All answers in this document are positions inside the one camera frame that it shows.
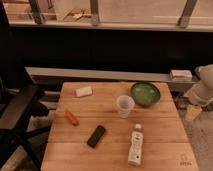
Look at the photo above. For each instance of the green bowl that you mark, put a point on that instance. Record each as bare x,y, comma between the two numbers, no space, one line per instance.
145,94

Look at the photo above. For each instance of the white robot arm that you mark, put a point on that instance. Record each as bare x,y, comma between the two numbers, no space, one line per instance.
201,93

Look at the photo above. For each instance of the white sponge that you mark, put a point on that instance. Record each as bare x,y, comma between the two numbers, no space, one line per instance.
84,91

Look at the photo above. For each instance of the clear plastic cup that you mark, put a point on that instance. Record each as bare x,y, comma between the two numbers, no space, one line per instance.
125,105

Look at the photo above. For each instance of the black office chair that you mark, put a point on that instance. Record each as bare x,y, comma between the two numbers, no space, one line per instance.
14,123

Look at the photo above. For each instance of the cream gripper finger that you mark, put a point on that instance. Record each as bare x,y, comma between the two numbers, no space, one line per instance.
192,112

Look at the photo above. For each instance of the orange carrot toy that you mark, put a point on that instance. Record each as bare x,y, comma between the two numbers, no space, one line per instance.
71,118

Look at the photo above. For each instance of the black eraser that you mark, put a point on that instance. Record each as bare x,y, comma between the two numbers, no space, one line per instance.
96,136

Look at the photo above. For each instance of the small box on ledge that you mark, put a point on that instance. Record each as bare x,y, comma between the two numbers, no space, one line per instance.
181,75

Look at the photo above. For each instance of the white plastic bottle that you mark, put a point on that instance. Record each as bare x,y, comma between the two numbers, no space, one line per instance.
135,151

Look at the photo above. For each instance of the wooden table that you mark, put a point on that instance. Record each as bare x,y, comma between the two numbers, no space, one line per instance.
165,144

